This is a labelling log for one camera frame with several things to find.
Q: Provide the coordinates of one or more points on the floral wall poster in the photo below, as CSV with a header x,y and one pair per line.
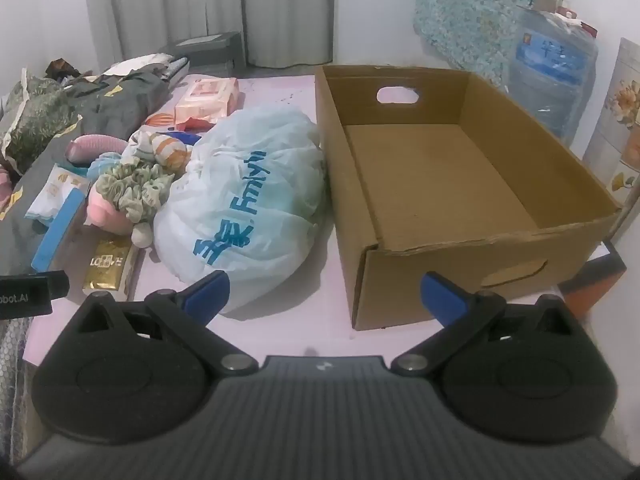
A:
x,y
620,110

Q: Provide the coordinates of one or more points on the pink wet wipes pack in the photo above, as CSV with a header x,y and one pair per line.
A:
x,y
205,97

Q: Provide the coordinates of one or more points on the brown cardboard box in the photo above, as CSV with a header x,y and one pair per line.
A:
x,y
440,180

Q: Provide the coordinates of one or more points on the red white package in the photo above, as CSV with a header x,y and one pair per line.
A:
x,y
582,25

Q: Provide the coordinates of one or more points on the green white cloth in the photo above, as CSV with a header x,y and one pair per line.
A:
x,y
135,187

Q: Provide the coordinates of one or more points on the white clothes pile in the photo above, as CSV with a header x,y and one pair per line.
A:
x,y
145,62

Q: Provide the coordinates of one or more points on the white tissue packet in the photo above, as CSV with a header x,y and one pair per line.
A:
x,y
55,192

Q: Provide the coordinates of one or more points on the pink printed bed sheet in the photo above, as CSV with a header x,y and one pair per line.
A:
x,y
310,330

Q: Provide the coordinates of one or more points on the grey curtain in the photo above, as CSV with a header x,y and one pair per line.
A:
x,y
200,0

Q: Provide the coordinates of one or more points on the blue water jug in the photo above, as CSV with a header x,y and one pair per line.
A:
x,y
550,75

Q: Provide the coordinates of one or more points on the white plastic bag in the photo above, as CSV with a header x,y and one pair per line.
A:
x,y
250,185

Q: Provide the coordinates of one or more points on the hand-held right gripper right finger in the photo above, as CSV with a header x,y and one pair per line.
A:
x,y
440,292

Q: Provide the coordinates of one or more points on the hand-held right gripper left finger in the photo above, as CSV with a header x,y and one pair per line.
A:
x,y
207,290

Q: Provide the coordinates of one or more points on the dark brown object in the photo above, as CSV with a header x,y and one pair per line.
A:
x,y
60,67

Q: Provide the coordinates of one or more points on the grey printed duvet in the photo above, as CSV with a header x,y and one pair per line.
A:
x,y
125,105

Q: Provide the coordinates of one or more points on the pink plush toy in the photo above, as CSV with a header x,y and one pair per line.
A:
x,y
102,210

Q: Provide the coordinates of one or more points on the grey storage box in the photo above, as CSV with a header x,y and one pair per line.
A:
x,y
215,50

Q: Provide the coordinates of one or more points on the gold packet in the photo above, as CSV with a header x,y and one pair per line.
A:
x,y
107,265

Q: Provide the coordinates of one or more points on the orange black box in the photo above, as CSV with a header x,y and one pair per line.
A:
x,y
600,275

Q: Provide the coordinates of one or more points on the blue speckled hanging cloth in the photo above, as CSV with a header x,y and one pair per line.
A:
x,y
470,10

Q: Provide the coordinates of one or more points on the orange striped white sock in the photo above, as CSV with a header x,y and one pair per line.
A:
x,y
167,150

